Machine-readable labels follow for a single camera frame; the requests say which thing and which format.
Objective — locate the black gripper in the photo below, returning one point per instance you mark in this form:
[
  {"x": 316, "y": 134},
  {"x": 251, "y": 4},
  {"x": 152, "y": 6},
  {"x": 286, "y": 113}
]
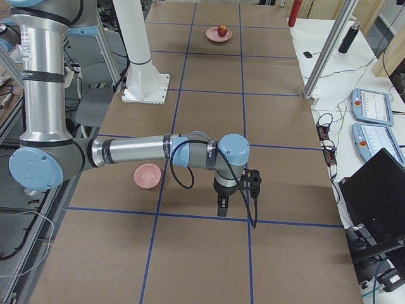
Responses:
[{"x": 223, "y": 192}]

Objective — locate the pink bowl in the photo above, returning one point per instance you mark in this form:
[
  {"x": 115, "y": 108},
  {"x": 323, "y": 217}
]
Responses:
[{"x": 147, "y": 176}]

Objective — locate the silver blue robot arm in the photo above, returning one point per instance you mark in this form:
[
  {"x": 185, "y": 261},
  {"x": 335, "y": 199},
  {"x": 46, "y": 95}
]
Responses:
[{"x": 49, "y": 155}]

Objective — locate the pink plate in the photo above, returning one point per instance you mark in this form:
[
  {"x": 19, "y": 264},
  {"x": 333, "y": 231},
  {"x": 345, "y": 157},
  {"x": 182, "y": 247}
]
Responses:
[{"x": 215, "y": 35}]

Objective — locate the red apple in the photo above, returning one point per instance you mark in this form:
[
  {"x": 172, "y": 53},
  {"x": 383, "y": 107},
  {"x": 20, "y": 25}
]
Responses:
[{"x": 222, "y": 30}]

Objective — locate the near orange black hub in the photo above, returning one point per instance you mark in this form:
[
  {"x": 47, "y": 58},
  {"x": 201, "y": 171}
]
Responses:
[{"x": 329, "y": 158}]

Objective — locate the orange black hub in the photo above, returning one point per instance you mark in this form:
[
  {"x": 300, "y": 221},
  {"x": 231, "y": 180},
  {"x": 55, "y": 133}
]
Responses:
[
  {"x": 329, "y": 158},
  {"x": 322, "y": 132}
]

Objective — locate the far orange black hub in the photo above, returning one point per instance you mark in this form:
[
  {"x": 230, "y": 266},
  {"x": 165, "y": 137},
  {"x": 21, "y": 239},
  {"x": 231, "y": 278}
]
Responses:
[{"x": 322, "y": 132}]

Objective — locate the black laptop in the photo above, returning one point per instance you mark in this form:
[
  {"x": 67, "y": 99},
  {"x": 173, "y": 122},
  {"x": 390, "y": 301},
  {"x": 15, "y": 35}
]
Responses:
[{"x": 374, "y": 195}]

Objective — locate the near blue teach pendant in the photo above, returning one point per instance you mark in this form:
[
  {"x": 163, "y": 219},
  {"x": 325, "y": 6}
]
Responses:
[{"x": 370, "y": 138}]

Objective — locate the blue teach pendant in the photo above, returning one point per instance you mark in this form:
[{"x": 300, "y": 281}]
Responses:
[
  {"x": 372, "y": 107},
  {"x": 370, "y": 138}
]

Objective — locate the small black device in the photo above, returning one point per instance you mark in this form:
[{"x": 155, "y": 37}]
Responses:
[{"x": 307, "y": 54}]

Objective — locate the far blue teach pendant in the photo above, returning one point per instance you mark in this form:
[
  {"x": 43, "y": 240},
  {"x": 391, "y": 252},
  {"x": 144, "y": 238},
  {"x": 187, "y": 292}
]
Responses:
[{"x": 372, "y": 107}]

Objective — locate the black bottle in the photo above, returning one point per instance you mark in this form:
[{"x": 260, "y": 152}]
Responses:
[{"x": 349, "y": 38}]

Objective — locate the red bottle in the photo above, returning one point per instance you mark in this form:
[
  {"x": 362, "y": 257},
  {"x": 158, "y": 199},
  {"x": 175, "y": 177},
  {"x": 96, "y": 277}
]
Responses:
[{"x": 294, "y": 12}]

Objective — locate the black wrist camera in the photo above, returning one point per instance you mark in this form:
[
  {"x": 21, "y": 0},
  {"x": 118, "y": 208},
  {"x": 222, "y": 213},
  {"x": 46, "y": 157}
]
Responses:
[{"x": 251, "y": 181}]

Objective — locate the white pedestal column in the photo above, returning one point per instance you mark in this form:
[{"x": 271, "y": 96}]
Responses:
[{"x": 144, "y": 83}]

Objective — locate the aluminium frame post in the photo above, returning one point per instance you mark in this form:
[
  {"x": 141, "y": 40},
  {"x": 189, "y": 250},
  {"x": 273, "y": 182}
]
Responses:
[{"x": 328, "y": 47}]

